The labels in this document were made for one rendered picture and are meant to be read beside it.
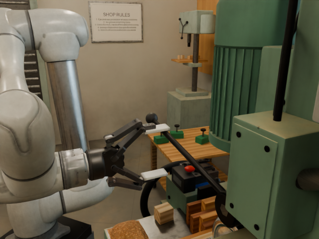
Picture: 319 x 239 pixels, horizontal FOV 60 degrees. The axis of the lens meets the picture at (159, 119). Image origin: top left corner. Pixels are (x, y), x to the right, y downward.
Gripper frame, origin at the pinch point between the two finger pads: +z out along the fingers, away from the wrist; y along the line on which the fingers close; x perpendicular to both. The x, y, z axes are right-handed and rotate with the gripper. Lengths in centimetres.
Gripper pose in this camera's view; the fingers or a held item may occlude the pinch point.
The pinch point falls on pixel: (163, 151)
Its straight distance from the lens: 74.9
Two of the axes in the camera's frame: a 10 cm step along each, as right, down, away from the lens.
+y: 0.2, -9.2, -3.8
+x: -4.0, -3.6, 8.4
